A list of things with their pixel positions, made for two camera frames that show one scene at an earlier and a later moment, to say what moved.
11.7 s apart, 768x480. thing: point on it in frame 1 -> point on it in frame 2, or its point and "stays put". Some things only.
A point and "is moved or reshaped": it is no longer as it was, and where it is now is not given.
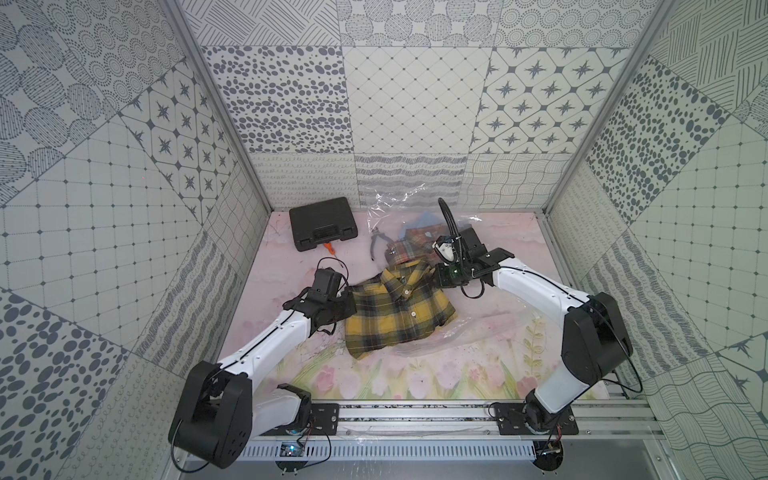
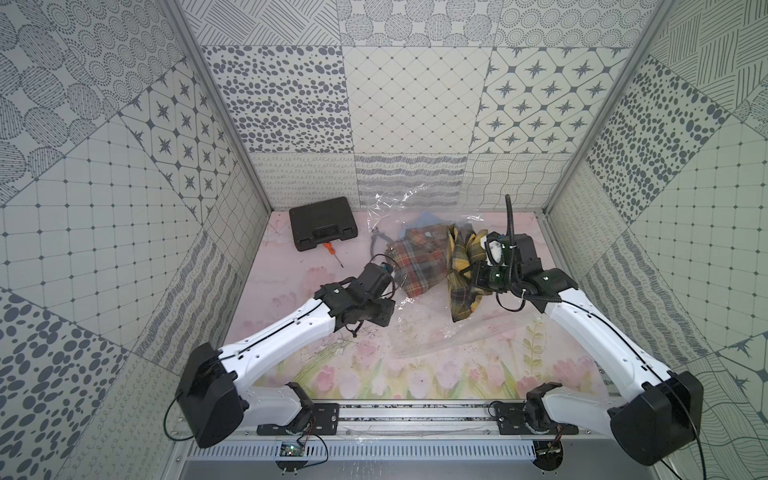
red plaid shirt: [417, 243] stays put
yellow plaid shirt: [402, 304] is moved or reshaped
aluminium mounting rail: [473, 422] stays put
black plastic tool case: [322, 222] stays put
